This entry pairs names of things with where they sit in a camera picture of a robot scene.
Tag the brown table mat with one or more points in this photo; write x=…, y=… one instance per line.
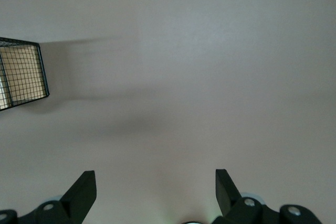
x=183, y=77

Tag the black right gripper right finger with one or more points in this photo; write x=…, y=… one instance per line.
x=229, y=205

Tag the wooden board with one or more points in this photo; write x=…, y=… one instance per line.
x=23, y=74

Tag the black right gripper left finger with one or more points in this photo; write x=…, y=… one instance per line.
x=78, y=200

